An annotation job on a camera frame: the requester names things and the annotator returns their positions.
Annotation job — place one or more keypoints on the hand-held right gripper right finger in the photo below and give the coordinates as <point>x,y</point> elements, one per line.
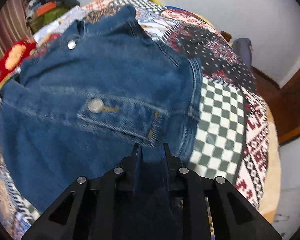
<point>168,162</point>

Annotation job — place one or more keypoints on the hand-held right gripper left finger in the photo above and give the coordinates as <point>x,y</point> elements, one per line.
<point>135,162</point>

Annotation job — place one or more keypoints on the blue denim jacket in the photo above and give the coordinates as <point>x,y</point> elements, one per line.
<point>90,80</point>

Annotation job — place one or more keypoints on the patchwork printed blanket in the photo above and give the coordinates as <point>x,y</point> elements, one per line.
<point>220,105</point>

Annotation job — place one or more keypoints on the brown wooden door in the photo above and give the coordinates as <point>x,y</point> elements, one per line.
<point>290,100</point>

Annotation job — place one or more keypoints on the red plush toy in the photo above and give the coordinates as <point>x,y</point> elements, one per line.
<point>13,55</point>

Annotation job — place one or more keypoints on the green printed bag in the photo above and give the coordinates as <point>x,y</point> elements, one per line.
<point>47,18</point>

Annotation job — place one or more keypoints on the orange box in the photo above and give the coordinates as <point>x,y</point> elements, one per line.
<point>46,8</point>

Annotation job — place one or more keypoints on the striped brown curtain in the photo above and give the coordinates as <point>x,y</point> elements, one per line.
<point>5,30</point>

